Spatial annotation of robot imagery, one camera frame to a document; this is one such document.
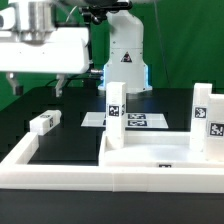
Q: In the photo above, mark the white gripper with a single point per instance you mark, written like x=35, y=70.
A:
x=64, y=51

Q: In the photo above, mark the white desk tabletop panel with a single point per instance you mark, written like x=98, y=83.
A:
x=159, y=149

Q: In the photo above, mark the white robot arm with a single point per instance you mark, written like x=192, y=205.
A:
x=34, y=20

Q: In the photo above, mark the AprilTag marker sheet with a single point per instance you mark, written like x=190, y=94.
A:
x=133, y=120

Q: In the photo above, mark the white U-shaped obstacle fence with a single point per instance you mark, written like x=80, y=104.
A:
x=17, y=172

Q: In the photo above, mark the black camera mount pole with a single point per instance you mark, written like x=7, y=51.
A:
x=91, y=40

